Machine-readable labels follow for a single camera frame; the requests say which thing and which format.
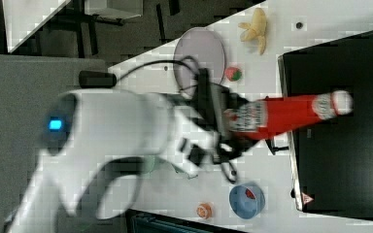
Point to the red ketchup bottle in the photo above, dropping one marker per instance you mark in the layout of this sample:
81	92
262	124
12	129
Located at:
266	118

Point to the yellow peeled toy banana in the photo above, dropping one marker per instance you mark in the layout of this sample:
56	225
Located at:
255	29

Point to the silver toaster oven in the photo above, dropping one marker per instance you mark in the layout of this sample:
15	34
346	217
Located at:
332	161

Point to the blue cup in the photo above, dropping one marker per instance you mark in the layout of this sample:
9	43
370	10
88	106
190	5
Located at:
241	205

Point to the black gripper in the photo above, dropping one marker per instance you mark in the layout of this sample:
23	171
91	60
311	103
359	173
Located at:
211	101

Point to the green mug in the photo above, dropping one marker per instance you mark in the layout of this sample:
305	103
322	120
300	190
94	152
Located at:
153	163

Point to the red toy fruit in cup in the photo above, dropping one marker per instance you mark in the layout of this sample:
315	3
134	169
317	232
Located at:
250	194

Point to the grey round plate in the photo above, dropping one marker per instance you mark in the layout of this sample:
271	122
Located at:
198	48

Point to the orange slice toy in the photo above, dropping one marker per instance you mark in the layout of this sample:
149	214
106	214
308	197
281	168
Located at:
204	210

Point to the red toy strawberry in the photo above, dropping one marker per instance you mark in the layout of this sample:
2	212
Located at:
233	74

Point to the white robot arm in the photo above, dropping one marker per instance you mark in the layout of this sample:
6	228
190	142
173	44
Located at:
96	145

